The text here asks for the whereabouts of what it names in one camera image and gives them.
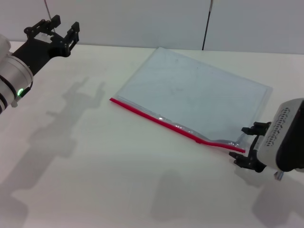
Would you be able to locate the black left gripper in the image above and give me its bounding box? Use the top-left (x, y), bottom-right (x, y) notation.
top-left (11, 14), bottom-right (81, 77)

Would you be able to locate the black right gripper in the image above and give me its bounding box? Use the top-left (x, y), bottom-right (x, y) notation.
top-left (228, 121), bottom-right (272, 173)

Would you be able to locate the clear document bag red zip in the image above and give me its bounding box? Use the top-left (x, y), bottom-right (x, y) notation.
top-left (109, 46), bottom-right (274, 154)

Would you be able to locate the thin black pole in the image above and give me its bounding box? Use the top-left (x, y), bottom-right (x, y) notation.
top-left (201, 0), bottom-right (214, 51)

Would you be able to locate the thin dark red cord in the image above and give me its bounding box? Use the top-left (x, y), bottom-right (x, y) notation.
top-left (43, 0), bottom-right (57, 34)

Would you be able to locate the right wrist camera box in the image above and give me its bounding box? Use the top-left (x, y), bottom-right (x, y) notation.
top-left (258, 97), bottom-right (304, 174)

